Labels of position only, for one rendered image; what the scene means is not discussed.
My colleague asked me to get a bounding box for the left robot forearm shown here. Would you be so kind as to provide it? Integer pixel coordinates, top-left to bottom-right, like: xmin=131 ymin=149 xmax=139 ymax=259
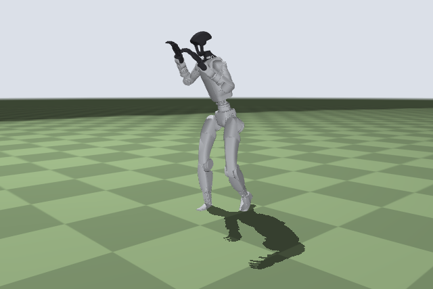
xmin=200 ymin=62 xmax=235 ymax=87

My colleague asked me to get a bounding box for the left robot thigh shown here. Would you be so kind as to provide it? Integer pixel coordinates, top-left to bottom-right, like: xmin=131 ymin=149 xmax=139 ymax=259
xmin=223 ymin=115 xmax=244 ymax=178

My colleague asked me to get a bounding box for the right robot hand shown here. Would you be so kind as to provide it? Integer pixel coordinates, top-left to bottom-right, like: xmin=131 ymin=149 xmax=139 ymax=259
xmin=166 ymin=41 xmax=184 ymax=64

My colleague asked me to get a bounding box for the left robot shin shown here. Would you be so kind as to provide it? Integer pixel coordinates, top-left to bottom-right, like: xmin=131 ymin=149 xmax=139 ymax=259
xmin=229 ymin=164 xmax=248 ymax=198

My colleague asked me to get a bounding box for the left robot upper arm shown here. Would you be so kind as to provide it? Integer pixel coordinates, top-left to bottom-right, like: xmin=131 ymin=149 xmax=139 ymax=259
xmin=212 ymin=60 xmax=235 ymax=93

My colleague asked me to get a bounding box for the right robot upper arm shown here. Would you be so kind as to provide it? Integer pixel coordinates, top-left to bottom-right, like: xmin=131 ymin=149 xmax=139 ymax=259
xmin=183 ymin=62 xmax=200 ymax=86

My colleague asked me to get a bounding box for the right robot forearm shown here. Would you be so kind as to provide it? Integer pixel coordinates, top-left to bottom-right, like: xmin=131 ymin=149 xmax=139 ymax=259
xmin=175 ymin=58 xmax=190 ymax=77

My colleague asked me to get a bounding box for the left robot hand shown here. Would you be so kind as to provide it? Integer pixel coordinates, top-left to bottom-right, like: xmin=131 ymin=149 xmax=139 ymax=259
xmin=180 ymin=48 xmax=207 ymax=71

